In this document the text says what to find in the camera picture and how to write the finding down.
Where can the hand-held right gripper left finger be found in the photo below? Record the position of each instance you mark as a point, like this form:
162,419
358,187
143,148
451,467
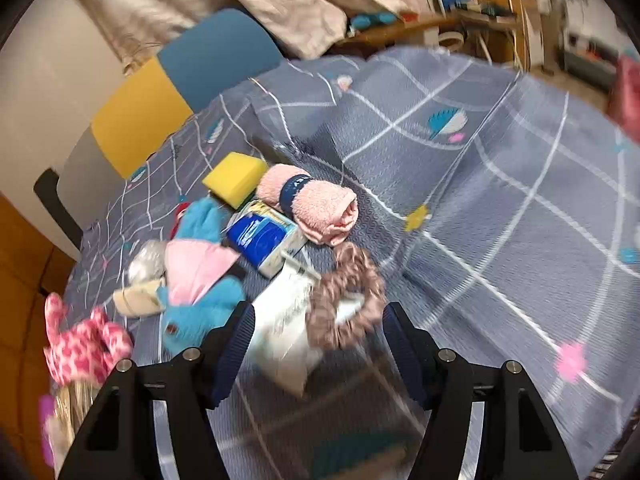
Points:
235,347

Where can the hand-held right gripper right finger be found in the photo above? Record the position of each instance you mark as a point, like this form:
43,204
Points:
402,352

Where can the brown scrunchie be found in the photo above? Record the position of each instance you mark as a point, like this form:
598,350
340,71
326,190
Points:
320,325

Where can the beige sock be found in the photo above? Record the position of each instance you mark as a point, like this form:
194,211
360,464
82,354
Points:
135,298

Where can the blue pink plush toy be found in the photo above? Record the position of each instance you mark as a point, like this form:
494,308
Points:
200,317

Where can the white packet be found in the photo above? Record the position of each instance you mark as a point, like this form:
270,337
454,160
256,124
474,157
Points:
282,332

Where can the blue and white carton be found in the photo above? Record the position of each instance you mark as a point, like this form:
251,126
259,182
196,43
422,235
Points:
260,240

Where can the crumpled clear plastic wrap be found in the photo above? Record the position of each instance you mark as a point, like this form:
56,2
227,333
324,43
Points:
145,262

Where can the blue fuzzy glove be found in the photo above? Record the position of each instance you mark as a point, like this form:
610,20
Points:
202,220

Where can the red plush item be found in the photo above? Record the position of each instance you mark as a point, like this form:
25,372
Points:
178,217

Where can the pink spotted plush cloth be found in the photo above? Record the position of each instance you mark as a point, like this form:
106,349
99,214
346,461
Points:
80,345

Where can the rolled pink towel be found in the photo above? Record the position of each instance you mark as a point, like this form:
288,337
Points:
325,205

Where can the yellow sponge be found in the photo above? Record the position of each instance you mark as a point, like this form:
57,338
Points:
235,175

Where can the orange wooden wardrobe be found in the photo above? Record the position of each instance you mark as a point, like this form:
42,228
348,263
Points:
25,310

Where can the blue yellow grey headboard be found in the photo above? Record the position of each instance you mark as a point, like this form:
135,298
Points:
215,60

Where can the teal object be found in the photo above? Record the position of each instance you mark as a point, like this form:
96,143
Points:
372,20

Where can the wooden desk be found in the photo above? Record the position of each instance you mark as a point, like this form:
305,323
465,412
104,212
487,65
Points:
495,22

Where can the beige patterned curtain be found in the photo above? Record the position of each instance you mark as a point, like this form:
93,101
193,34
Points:
250,0

